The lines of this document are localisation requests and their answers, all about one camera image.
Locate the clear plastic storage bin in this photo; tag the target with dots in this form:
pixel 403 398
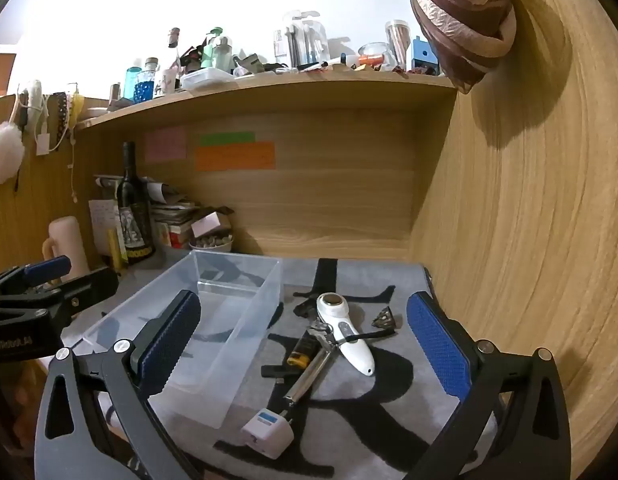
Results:
pixel 238 295

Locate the dark wine bottle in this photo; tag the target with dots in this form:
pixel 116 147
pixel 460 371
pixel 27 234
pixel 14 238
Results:
pixel 134 210

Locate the orange sticky note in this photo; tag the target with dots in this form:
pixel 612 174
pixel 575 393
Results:
pixel 236 156

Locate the silver metal cylinder tool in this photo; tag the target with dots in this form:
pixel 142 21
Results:
pixel 308 377

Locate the cream pink mug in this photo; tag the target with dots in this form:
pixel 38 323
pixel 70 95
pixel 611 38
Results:
pixel 65 239

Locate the white fluffy duster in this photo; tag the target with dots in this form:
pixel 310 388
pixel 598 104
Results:
pixel 12 150

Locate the white flat tray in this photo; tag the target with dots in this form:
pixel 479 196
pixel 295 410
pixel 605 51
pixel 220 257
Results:
pixel 203 78

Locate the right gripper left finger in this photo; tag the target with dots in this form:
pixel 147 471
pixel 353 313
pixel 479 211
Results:
pixel 73 440

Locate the pink white small box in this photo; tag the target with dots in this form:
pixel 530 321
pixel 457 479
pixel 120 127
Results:
pixel 211 223

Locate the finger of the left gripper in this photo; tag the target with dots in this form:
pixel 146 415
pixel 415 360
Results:
pixel 20 279
pixel 72 297

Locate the white bowl of stones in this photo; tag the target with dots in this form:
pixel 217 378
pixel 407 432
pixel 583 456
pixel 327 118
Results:
pixel 214 242

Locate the pink sticky note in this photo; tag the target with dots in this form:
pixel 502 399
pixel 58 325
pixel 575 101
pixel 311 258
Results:
pixel 165 145

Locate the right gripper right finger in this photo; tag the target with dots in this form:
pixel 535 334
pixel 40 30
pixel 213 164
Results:
pixel 511 421

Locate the black car key bunch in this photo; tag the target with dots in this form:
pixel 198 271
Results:
pixel 308 311

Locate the green sticky note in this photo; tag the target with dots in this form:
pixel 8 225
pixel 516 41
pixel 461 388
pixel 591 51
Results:
pixel 225 138

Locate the white blue charger plug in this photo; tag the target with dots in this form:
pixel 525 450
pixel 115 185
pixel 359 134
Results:
pixel 268 433

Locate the clear jar of sticks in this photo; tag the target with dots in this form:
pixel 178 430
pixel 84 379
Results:
pixel 398 37

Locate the blue pencil sharpener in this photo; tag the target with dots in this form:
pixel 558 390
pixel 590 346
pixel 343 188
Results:
pixel 421 59

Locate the grey black patterned mat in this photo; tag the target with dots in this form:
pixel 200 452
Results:
pixel 347 426

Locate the stack of books papers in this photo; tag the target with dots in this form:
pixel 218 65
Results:
pixel 172 214

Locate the blue liquid bottle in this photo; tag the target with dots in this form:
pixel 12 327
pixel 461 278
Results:
pixel 131 78

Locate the white handheld massager device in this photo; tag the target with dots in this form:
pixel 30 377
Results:
pixel 333 311

